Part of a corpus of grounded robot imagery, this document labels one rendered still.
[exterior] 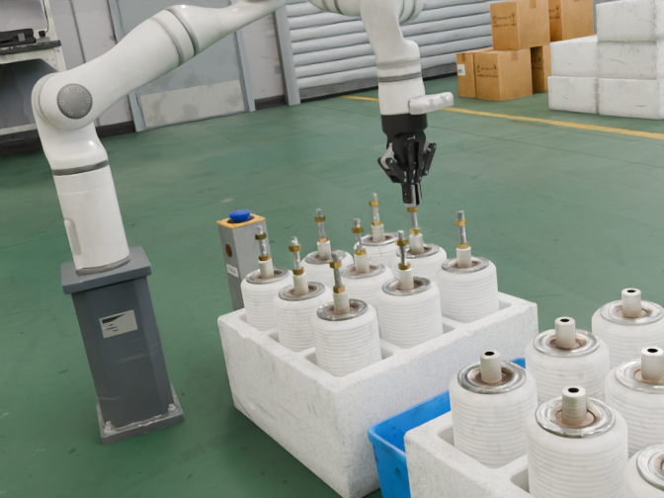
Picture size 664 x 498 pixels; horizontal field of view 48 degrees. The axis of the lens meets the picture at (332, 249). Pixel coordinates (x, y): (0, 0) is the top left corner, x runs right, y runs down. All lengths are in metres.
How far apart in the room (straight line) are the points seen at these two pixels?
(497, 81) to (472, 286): 3.89
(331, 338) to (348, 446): 0.15
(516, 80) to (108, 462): 4.13
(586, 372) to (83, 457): 0.86
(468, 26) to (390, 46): 5.97
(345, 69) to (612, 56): 3.13
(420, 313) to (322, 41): 5.54
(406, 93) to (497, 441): 0.59
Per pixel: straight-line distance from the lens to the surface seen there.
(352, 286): 1.20
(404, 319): 1.12
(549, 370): 0.90
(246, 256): 1.41
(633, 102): 3.92
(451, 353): 1.13
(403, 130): 1.21
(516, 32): 5.07
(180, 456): 1.31
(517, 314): 1.21
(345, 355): 1.06
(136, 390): 1.38
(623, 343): 0.98
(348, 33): 6.66
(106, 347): 1.35
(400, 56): 1.21
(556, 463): 0.77
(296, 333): 1.16
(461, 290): 1.18
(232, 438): 1.32
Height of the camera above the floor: 0.66
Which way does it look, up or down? 17 degrees down
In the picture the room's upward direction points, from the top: 8 degrees counter-clockwise
